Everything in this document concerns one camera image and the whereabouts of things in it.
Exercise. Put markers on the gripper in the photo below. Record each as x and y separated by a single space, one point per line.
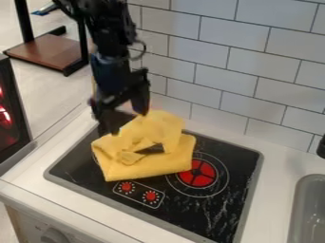
111 79

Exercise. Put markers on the yellow cloth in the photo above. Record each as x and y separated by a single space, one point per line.
148 161

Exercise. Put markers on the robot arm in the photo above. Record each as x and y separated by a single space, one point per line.
108 28

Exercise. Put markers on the wooden stand with black posts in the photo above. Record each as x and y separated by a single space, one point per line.
46 50

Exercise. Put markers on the black computer case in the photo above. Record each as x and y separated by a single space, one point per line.
10 120

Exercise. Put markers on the toy stove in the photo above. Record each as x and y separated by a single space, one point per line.
203 202

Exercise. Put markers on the tap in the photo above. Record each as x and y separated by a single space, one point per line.
321 147

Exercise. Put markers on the toy sink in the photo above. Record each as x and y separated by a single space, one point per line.
309 212

